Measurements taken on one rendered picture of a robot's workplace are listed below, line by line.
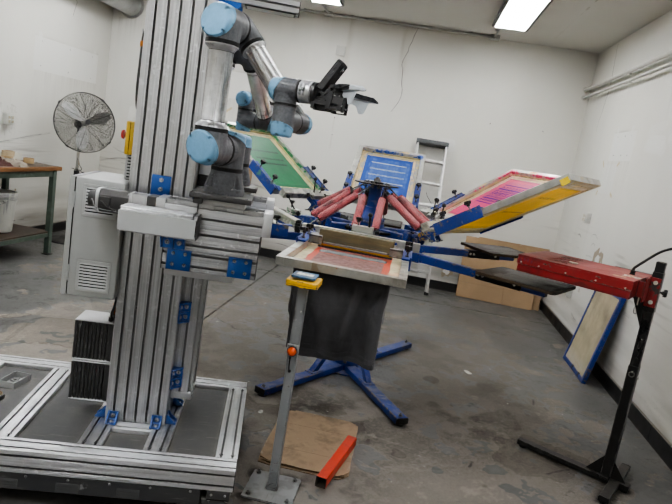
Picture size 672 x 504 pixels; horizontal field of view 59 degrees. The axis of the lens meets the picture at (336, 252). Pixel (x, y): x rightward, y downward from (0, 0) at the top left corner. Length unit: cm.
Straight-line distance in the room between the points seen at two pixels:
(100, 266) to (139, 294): 19
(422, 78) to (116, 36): 383
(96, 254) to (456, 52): 560
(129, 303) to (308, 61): 533
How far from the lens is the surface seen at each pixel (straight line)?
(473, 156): 726
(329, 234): 317
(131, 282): 253
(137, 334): 258
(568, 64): 750
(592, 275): 318
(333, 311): 272
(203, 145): 209
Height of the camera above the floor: 149
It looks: 10 degrees down
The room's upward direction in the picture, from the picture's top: 9 degrees clockwise
